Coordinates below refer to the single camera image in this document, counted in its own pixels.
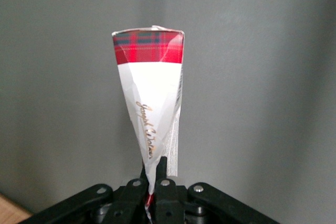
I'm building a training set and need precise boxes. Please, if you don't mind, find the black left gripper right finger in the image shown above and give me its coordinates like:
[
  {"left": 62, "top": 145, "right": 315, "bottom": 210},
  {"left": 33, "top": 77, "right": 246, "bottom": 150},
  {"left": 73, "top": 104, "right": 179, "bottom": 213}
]
[{"left": 153, "top": 156, "right": 282, "bottom": 224}]

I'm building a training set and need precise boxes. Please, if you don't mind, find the red tartan cookie box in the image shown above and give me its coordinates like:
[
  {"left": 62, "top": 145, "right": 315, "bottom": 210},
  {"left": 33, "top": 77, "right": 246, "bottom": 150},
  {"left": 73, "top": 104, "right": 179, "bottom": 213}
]
[{"left": 110, "top": 25, "right": 185, "bottom": 219}]

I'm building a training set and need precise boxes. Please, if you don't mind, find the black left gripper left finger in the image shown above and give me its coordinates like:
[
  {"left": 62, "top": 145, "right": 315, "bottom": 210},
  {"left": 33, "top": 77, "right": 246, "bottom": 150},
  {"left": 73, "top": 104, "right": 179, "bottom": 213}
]
[{"left": 25, "top": 164, "right": 149, "bottom": 224}]

